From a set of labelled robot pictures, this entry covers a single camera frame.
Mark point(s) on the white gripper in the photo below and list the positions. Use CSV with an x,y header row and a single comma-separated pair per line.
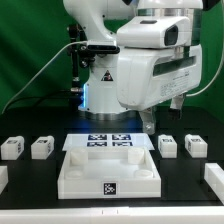
x,y
156,63

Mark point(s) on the white square tabletop tray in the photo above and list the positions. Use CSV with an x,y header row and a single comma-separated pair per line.
x,y
108,172

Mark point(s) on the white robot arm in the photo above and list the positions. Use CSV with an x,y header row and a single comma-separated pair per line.
x,y
100,20

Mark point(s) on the white bar right edge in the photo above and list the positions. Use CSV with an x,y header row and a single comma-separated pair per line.
x,y
214,176

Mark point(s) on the white sheet with tags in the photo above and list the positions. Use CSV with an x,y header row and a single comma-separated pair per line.
x,y
107,140

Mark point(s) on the white block left edge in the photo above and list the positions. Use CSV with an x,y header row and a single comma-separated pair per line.
x,y
3,177

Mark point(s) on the black camera on mount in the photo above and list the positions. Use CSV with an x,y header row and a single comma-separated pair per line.
x,y
101,47

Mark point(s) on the white front rail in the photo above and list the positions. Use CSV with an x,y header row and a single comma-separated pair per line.
x,y
120,215

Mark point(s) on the black camera stand pole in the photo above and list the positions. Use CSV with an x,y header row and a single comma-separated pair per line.
x,y
77,91

